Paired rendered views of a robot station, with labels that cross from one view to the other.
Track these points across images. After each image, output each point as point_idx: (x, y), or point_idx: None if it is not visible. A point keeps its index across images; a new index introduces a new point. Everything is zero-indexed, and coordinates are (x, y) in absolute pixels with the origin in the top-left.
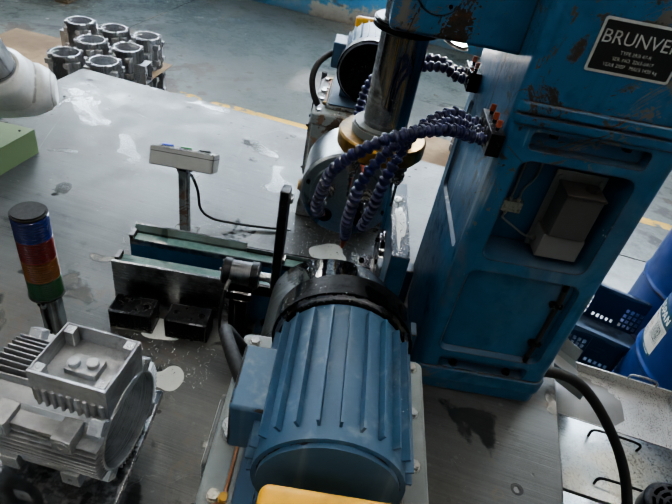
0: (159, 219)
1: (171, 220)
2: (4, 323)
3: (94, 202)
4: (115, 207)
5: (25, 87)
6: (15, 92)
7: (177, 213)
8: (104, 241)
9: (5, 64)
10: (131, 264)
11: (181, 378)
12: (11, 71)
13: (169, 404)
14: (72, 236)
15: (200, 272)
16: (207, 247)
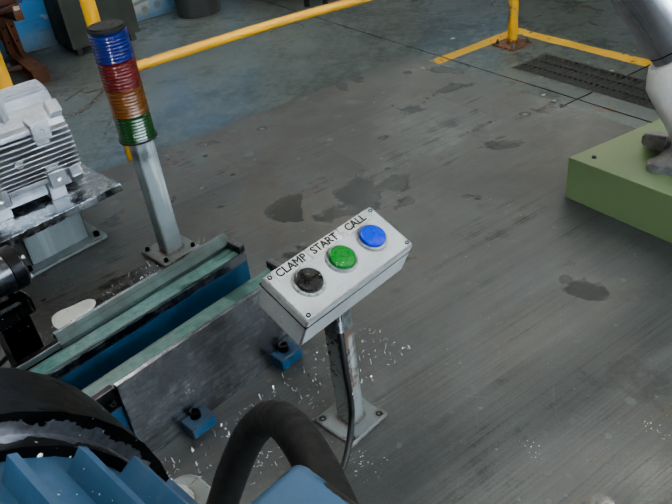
0: (418, 392)
1: (405, 409)
2: (278, 221)
3: (519, 319)
4: (490, 341)
5: (667, 98)
6: (652, 95)
7: (427, 426)
8: (387, 311)
9: (645, 32)
10: (197, 247)
11: (58, 325)
12: (664, 55)
13: (41, 309)
14: (421, 282)
15: (124, 316)
16: (171, 341)
